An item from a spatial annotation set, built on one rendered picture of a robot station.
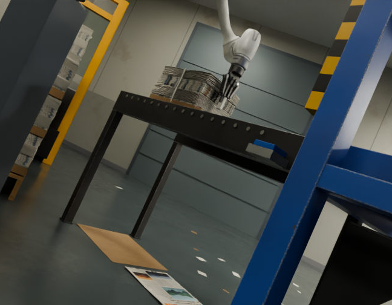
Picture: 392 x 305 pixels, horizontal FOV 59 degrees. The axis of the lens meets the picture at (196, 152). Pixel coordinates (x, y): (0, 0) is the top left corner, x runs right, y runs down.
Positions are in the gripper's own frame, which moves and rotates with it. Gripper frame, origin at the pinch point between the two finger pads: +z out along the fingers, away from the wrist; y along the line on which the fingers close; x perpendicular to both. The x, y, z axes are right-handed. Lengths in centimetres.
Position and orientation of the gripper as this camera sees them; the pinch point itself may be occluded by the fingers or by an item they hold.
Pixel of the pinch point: (221, 103)
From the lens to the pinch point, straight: 180.2
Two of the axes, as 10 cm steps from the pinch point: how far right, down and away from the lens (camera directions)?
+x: 6.3, 2.5, -7.3
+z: -4.2, 9.1, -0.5
